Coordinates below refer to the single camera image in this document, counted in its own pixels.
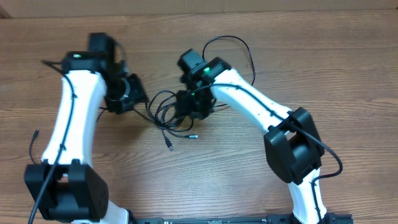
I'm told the smooth black USB cable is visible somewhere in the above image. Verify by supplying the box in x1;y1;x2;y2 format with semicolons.
29;90;199;164

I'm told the braided black USB cable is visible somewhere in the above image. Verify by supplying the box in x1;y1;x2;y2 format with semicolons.
154;96;187;152

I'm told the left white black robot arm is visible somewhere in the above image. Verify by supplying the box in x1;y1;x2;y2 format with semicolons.
24;32;148;223

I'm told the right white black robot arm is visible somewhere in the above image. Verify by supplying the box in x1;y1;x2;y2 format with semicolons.
175;49;343;223

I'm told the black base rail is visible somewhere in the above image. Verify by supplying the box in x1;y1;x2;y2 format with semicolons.
132;213;354;224

